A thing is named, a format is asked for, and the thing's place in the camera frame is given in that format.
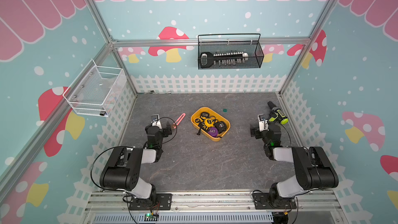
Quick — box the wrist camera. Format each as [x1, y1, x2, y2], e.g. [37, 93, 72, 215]
[258, 114, 268, 132]
[151, 114, 162, 129]

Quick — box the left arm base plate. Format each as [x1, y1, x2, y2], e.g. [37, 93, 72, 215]
[128, 194, 173, 211]

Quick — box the black yellow round tape measure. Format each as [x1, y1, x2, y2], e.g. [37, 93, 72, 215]
[198, 122, 208, 132]

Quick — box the black wire wall basket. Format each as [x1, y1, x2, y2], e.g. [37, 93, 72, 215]
[198, 33, 264, 69]

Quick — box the purple tape measure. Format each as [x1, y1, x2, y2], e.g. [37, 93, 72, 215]
[207, 127, 219, 138]

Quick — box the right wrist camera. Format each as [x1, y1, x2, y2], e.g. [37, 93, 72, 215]
[258, 114, 268, 132]

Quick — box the black tape measure red label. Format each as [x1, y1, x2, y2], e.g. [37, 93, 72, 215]
[214, 121, 228, 134]

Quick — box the small yellow tape measure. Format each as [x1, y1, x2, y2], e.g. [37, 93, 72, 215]
[206, 116, 217, 123]

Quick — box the black yellow clip tape measure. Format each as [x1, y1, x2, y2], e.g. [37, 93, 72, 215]
[200, 112, 210, 119]

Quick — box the yellow plastic storage box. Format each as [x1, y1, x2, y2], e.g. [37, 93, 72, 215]
[190, 107, 231, 142]

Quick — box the green black cordless drill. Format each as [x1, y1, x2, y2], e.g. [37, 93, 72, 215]
[267, 101, 289, 125]

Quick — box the yellow 2m tape measure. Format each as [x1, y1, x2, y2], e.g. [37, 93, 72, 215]
[194, 118, 203, 124]

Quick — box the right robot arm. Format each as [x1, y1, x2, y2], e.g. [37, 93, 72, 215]
[250, 124, 339, 209]

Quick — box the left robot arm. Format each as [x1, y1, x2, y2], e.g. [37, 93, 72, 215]
[90, 115, 178, 211]

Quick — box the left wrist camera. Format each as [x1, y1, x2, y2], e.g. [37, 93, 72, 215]
[151, 114, 162, 129]

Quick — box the white wire wall basket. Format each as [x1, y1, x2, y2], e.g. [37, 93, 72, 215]
[63, 60, 127, 117]

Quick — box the small electronics board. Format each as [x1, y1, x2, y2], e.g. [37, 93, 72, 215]
[144, 213, 159, 222]

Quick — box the socket wrench set holder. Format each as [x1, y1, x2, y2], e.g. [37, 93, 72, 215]
[198, 52, 249, 69]

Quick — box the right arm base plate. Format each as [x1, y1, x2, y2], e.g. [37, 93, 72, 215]
[252, 191, 297, 211]

